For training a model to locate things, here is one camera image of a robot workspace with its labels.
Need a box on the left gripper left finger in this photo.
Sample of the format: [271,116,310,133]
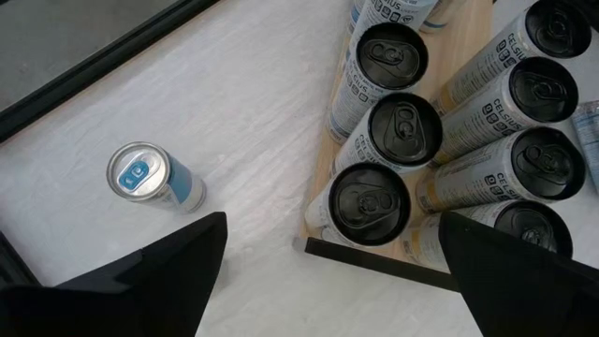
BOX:
[0,211,229,337]

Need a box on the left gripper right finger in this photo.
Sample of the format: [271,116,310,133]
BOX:
[438,211,599,337]

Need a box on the wooden shelf with black frame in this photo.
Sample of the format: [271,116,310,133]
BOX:
[292,0,495,294]

